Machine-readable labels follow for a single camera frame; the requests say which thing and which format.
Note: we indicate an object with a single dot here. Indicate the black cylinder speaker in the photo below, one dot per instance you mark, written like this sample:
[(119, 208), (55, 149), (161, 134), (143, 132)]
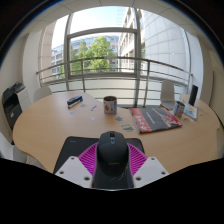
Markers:
[(193, 95)]

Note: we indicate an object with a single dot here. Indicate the white chair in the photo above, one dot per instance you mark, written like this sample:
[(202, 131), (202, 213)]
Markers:
[(167, 93), (10, 150), (41, 93)]

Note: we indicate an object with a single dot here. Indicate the red magazine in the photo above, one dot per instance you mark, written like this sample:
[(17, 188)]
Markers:
[(155, 119)]

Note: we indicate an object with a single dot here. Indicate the black printed mouse pad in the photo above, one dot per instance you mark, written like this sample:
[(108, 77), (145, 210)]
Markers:
[(71, 150)]

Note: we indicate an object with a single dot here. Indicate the black office printer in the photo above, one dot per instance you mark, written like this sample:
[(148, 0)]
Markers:
[(13, 103)]

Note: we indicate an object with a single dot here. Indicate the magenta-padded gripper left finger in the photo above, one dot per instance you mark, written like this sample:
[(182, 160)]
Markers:
[(75, 169)]

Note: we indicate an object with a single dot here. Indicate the light illustrated book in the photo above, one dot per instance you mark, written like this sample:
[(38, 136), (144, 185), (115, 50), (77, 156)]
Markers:
[(190, 110)]

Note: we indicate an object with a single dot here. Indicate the black computer mouse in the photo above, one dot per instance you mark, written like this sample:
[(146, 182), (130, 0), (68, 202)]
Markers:
[(112, 153)]

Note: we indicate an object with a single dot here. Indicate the metal balcony railing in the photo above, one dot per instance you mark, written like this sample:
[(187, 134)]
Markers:
[(110, 59)]

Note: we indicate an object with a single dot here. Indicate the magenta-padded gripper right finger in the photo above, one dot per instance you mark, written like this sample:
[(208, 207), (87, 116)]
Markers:
[(150, 170)]

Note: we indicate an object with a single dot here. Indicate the small paper sticker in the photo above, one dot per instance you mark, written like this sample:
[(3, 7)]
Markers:
[(118, 118), (127, 127)]

